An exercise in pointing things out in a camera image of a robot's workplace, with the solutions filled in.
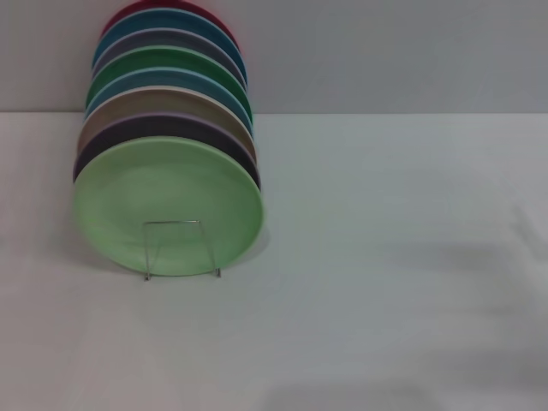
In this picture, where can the light blue plate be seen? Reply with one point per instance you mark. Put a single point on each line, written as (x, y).
(162, 77)

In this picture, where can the red plate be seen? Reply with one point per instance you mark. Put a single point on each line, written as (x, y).
(141, 5)

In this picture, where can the beige plate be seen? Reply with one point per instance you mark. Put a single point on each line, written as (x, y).
(162, 100)

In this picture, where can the lilac plate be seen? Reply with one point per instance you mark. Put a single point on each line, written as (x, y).
(171, 126)

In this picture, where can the teal blue plate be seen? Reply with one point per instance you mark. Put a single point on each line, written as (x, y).
(171, 19)

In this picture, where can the light green plate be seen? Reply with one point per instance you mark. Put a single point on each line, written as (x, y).
(167, 201)

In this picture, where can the grey purple plate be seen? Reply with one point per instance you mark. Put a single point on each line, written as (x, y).
(171, 37)

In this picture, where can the dark green plate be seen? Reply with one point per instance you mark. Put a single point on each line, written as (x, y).
(162, 56)

